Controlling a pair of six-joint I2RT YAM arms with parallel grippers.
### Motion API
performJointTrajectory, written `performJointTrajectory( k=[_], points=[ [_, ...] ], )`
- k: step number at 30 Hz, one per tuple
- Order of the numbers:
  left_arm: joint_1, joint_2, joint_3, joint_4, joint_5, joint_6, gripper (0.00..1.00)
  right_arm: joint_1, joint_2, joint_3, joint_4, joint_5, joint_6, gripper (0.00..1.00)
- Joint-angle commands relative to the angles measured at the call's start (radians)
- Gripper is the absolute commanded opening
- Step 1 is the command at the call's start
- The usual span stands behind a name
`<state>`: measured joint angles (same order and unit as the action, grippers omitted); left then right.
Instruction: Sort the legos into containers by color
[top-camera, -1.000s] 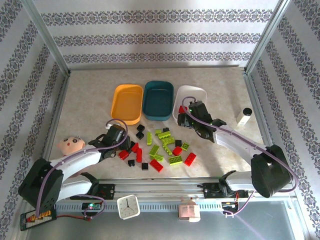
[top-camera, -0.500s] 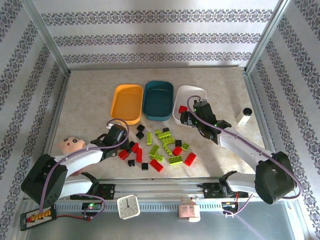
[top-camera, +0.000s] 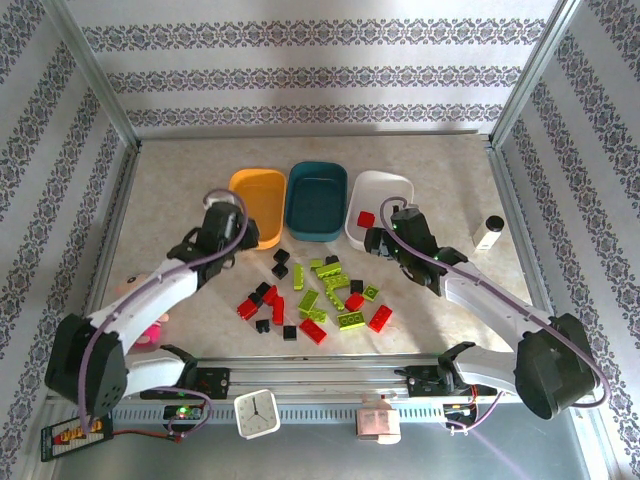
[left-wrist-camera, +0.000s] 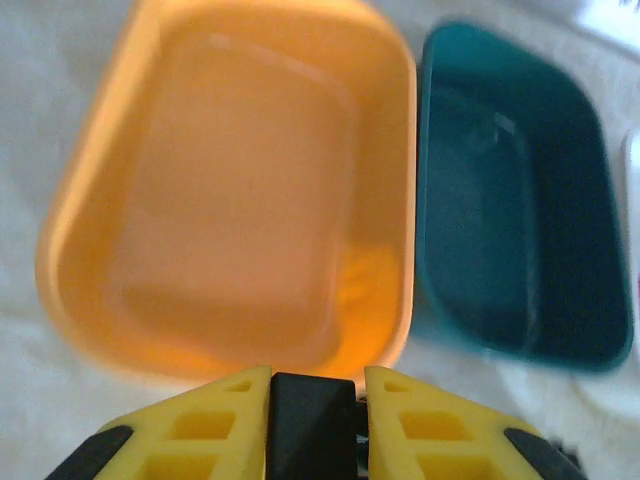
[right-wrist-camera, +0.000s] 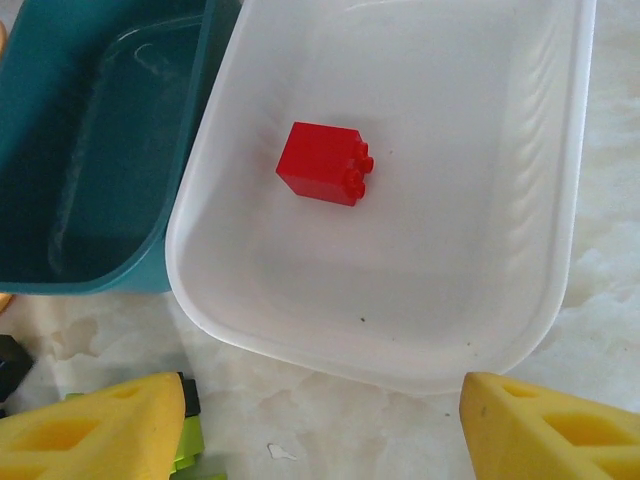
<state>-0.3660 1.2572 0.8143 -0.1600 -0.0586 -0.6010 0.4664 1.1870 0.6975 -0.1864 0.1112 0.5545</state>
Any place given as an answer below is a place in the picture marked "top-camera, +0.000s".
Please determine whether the long red lego brick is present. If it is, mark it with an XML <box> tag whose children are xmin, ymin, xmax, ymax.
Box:
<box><xmin>368</xmin><ymin>304</ymin><xmax>394</xmax><ymax>333</ymax></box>
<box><xmin>298</xmin><ymin>318</ymin><xmax>329</xmax><ymax>346</ymax></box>

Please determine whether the orange plastic container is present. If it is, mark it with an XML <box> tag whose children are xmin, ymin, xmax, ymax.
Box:
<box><xmin>228</xmin><ymin>167</ymin><xmax>288</xmax><ymax>250</ymax></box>

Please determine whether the white plastic container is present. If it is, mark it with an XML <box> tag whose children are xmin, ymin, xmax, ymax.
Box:
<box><xmin>344</xmin><ymin>170</ymin><xmax>416</xmax><ymax>253</ymax></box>

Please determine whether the teal plastic container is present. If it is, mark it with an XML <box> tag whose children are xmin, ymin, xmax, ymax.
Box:
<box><xmin>284</xmin><ymin>160</ymin><xmax>349</xmax><ymax>244</ymax></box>

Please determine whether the white bottle with black cap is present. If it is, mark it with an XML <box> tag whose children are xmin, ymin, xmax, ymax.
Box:
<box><xmin>472</xmin><ymin>214</ymin><xmax>506</xmax><ymax>252</ymax></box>

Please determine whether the plush doll with pink dress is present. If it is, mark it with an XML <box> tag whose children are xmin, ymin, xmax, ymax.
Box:
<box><xmin>115</xmin><ymin>272</ymin><xmax>171</xmax><ymax>351</ymax></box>

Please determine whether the white square clock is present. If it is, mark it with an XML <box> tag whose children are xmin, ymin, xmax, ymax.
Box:
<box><xmin>233</xmin><ymin>388</ymin><xmax>281</xmax><ymax>441</ymax></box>

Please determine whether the pink toy house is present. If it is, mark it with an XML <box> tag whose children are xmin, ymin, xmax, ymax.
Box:
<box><xmin>354</xmin><ymin>392</ymin><xmax>402</xmax><ymax>446</ymax></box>

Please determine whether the slotted metal strip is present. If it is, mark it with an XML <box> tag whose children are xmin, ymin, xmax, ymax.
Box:
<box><xmin>112</xmin><ymin>402</ymin><xmax>451</xmax><ymax>425</ymax></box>

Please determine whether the black controller board with LEDs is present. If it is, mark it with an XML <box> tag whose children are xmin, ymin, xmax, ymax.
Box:
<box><xmin>163</xmin><ymin>403</ymin><xmax>204</xmax><ymax>422</ymax></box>

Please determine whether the metal side rail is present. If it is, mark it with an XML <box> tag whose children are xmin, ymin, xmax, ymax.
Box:
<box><xmin>82</xmin><ymin>142</ymin><xmax>144</xmax><ymax>321</ymax></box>
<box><xmin>485</xmin><ymin>139</ymin><xmax>556</xmax><ymax>321</ymax></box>

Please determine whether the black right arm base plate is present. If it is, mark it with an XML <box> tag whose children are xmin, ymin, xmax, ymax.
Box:
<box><xmin>405</xmin><ymin>364</ymin><xmax>496</xmax><ymax>400</ymax></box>

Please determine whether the aluminium mounting rail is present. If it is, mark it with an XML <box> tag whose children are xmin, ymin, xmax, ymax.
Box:
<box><xmin>119</xmin><ymin>353</ymin><xmax>451</xmax><ymax>402</ymax></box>

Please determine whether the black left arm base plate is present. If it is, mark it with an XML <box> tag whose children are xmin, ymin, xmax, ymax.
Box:
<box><xmin>197</xmin><ymin>367</ymin><xmax>232</xmax><ymax>400</ymax></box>

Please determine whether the black controller board with wires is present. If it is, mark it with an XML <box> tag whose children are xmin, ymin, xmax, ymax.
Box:
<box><xmin>442</xmin><ymin>399</ymin><xmax>476</xmax><ymax>419</ymax></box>

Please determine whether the purple cable loop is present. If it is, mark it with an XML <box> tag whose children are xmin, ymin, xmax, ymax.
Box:
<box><xmin>167</xmin><ymin>388</ymin><xmax>214</xmax><ymax>437</ymax></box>
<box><xmin>447</xmin><ymin>389</ymin><xmax>504</xmax><ymax>435</ymax></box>

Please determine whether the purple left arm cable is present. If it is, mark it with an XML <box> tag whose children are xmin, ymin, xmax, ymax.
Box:
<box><xmin>82</xmin><ymin>187</ymin><xmax>250</xmax><ymax>436</ymax></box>

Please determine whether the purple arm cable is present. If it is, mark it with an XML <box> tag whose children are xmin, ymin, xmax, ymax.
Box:
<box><xmin>82</xmin><ymin>187</ymin><xmax>250</xmax><ymax>436</ymax></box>
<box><xmin>379</xmin><ymin>195</ymin><xmax>612</xmax><ymax>409</ymax></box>

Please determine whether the metal frame post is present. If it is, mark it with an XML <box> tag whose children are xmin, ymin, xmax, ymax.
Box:
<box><xmin>489</xmin><ymin>0</ymin><xmax>584</xmax><ymax>149</ymax></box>
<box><xmin>42</xmin><ymin>0</ymin><xmax>141</xmax><ymax>149</ymax></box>

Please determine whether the red wire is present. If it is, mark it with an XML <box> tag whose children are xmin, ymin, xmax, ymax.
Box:
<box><xmin>112</xmin><ymin>428</ymin><xmax>184</xmax><ymax>445</ymax></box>

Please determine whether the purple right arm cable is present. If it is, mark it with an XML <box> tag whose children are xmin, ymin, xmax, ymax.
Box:
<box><xmin>379</xmin><ymin>195</ymin><xmax>612</xmax><ymax>409</ymax></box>

